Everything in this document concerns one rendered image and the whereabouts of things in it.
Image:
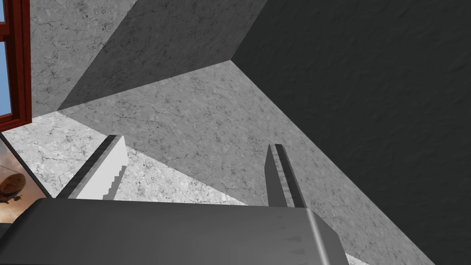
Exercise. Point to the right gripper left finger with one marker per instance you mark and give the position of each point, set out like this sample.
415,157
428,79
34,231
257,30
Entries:
96,173

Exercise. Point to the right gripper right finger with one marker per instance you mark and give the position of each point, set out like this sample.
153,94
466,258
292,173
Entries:
280,180

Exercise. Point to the red framed window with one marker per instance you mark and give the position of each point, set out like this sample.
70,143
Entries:
19,62

